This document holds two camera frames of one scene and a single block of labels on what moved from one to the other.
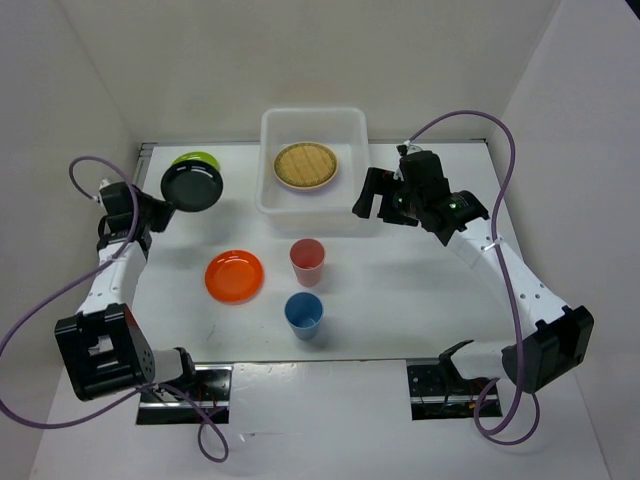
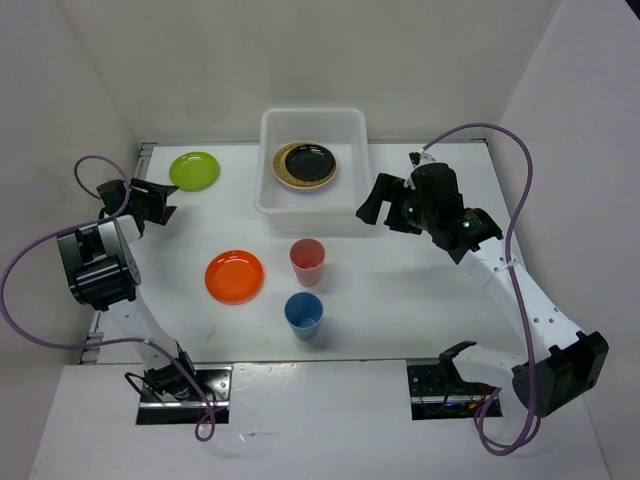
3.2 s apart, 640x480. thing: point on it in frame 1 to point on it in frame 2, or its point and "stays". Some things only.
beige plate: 305,165 stays
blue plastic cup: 304,311 stays
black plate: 191,185 to 310,162
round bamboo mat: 305,165 stays
